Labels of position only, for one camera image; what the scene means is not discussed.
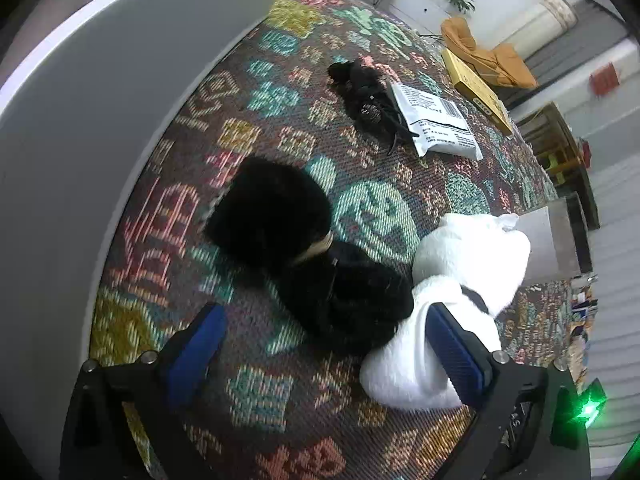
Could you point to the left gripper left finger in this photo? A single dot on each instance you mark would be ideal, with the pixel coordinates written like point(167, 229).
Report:
point(97, 442)

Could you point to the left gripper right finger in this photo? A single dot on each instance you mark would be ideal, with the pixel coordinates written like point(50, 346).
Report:
point(525, 423)

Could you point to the white fluffy plush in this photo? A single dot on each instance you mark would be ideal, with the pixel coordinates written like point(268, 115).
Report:
point(473, 265)

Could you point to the clear jar black lid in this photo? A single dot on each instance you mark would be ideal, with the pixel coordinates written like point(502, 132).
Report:
point(559, 245)

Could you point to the black fuzzy hat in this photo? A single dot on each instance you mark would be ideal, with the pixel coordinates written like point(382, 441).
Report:
point(273, 222)

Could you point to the white printed packet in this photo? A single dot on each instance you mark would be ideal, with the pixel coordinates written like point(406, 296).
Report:
point(436, 124)

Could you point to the black hair accessory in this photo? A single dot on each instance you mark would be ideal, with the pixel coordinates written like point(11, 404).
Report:
point(368, 103)

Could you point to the white sheer curtain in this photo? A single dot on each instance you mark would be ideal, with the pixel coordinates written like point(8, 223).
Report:
point(614, 343)

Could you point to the dark wooden desk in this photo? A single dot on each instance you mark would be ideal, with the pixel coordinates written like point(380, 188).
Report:
point(564, 158)

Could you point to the yellow flat box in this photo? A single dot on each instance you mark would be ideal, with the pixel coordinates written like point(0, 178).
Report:
point(475, 90)

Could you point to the white storage box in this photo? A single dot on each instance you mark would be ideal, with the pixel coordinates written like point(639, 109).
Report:
point(79, 118)

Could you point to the patterned woven table cloth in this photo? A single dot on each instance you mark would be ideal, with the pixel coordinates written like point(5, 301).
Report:
point(270, 407)

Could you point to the orange lounge chair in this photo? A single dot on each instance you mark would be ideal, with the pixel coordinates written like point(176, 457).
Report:
point(500, 67)

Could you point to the grey curtain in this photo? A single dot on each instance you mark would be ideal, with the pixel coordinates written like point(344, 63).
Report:
point(596, 31)

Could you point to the covered standing air conditioner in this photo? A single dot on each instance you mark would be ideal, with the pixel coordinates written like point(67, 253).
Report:
point(537, 26)

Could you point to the red wall decoration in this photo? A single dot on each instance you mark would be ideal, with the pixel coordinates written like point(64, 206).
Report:
point(604, 80)

